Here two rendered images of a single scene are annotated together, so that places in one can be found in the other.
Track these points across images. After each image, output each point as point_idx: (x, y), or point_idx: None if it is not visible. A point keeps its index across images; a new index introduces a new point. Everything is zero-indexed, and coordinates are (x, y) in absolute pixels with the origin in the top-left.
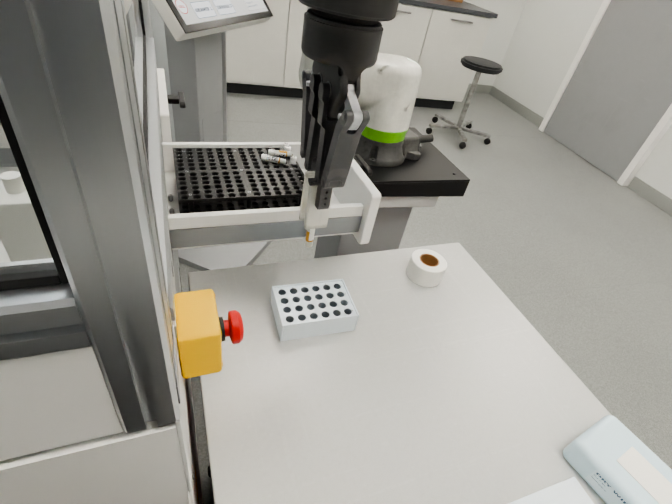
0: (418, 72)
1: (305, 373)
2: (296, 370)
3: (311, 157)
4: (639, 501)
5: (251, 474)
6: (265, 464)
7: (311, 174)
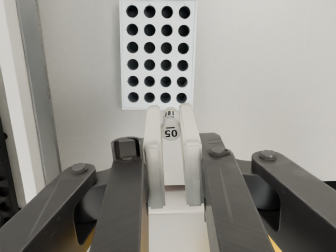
0: None
1: (238, 85)
2: (231, 94)
3: (148, 224)
4: None
5: (315, 154)
6: (312, 142)
7: (164, 196)
